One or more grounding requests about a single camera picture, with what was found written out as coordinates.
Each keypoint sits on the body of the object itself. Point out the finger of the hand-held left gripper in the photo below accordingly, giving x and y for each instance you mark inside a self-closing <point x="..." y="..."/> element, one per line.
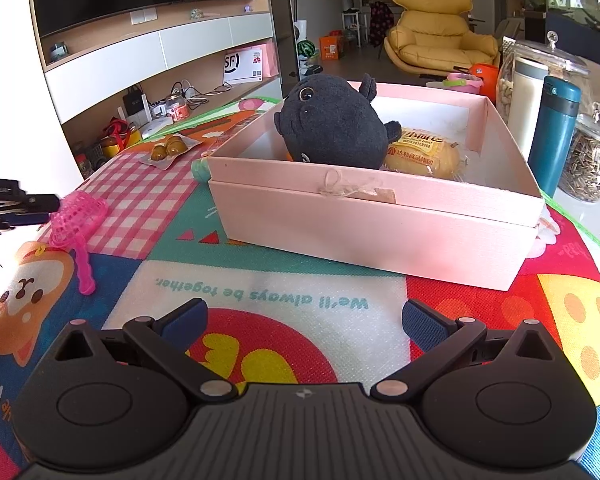
<point x="0" y="186"/>
<point x="35" y="204"/>

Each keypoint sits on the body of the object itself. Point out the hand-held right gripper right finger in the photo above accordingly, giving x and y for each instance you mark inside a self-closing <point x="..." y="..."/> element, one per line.
<point x="425" y="322"/>

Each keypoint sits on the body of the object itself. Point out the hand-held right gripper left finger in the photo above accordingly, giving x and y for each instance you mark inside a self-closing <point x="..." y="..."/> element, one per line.
<point x="182" y="322"/>

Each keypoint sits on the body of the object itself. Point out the pink plastic basket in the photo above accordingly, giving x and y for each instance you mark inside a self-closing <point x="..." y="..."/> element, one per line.
<point x="75" y="215"/>

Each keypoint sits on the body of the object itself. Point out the pink cardboard box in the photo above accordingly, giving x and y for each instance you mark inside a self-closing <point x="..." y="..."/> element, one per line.
<point x="355" y="240"/>

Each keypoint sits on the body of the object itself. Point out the packaged bread roll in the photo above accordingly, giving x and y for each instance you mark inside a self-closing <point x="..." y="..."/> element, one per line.
<point x="420" y="157"/>

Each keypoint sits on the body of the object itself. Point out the black plush toy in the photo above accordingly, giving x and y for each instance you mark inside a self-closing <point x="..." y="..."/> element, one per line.
<point x="330" y="125"/>

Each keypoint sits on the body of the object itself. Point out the colourful printed play mat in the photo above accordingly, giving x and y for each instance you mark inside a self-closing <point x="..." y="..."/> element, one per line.
<point x="280" y="310"/>

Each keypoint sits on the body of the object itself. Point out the clear packet of brown snacks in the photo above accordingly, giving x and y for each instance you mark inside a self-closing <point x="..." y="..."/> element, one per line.
<point x="170" y="149"/>

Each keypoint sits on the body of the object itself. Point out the green and pink toy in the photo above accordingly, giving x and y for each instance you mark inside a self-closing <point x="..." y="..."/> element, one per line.
<point x="201" y="170"/>

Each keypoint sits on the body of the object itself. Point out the red labelled jar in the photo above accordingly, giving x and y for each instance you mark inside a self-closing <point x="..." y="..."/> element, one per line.
<point x="176" y="111"/>

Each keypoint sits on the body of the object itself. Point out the teal thermos bottle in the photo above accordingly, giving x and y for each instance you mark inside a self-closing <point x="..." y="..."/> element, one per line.
<point x="552" y="145"/>

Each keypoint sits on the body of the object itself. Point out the small glass jar of seeds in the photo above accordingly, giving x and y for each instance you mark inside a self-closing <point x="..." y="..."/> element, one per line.
<point x="590" y="170"/>

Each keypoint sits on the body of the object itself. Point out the white and wood TV cabinet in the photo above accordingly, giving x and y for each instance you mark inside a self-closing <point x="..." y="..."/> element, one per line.
<point x="195" y="45"/>

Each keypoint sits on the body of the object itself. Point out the white thermos bottle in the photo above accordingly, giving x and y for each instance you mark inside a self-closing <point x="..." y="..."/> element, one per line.
<point x="525" y="105"/>

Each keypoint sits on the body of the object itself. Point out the pink toy bowl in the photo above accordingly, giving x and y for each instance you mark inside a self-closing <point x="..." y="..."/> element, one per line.
<point x="462" y="82"/>

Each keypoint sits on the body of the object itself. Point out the large glass jar of nuts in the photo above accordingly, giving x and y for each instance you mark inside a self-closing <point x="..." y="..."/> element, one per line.
<point x="505" y="90"/>

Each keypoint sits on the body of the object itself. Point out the small green figurine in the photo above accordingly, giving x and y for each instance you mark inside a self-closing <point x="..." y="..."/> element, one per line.
<point x="196" y="14"/>

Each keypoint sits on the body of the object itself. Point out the white courier envelope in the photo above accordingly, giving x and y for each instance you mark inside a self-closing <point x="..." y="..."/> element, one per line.
<point x="244" y="67"/>

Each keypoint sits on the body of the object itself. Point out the pink paper bag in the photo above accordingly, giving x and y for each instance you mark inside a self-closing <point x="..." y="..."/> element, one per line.
<point x="268" y="60"/>

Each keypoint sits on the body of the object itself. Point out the yellow leather armchair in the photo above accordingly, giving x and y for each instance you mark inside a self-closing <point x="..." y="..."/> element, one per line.
<point x="440" y="40"/>

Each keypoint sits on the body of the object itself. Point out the orange cardboard box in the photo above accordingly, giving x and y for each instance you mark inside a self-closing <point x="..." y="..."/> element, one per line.
<point x="331" y="48"/>

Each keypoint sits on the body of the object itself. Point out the watermelon ball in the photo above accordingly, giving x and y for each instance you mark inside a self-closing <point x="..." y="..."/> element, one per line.
<point x="305" y="49"/>

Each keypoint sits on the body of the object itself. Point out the chair with dotted cloth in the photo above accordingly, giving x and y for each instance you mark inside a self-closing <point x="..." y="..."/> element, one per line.
<point x="381" y="22"/>

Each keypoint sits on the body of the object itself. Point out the white trolley shelf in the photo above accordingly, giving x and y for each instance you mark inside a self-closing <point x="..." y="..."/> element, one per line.
<point x="353" y="27"/>

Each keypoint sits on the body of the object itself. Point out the white stick vacuum cleaner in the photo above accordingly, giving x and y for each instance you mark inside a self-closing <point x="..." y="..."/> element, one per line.
<point x="301" y="30"/>

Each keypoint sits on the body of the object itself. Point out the white wall socket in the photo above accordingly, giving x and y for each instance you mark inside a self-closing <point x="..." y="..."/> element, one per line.
<point x="143" y="16"/>

